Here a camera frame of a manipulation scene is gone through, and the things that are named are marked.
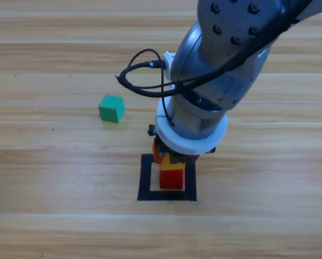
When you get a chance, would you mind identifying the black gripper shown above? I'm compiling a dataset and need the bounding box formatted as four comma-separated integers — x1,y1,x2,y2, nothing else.
147,123,216,166

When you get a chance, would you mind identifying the yellow wooden cube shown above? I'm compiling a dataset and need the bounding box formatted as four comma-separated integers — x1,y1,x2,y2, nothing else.
159,155,185,172

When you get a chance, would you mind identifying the red wooden cube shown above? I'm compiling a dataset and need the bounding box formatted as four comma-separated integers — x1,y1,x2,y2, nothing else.
159,169,184,190

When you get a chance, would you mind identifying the green wooden cube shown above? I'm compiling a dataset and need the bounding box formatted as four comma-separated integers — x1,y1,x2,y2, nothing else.
98,94,126,124

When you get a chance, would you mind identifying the black tape square outline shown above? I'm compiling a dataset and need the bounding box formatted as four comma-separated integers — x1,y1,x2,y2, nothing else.
137,153,198,202

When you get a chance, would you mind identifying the thin black cable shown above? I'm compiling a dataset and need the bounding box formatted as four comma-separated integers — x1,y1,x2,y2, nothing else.
127,48,176,127

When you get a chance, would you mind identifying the thick black cable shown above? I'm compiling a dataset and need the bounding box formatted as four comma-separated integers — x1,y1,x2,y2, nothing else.
115,0,313,98

